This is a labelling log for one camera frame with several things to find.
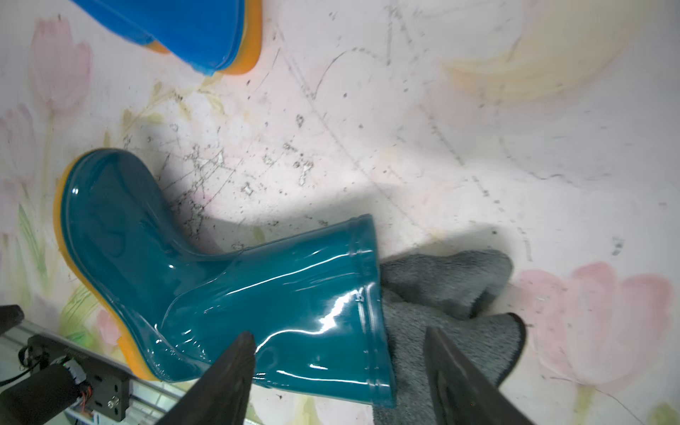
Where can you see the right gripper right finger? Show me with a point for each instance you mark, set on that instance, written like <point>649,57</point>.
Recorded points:
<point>460,392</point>

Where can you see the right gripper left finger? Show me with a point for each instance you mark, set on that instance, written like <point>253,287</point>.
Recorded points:
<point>221,395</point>

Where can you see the grey blue microfibre cloth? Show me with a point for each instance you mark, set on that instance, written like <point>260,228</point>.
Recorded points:
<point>449,293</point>

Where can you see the green rubber boot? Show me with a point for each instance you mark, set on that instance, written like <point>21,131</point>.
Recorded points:
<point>312,302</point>

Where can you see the blue rubber boot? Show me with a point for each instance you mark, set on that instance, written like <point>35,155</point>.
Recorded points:
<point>212,36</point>

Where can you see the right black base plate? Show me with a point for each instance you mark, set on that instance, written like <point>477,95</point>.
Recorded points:
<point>106,386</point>

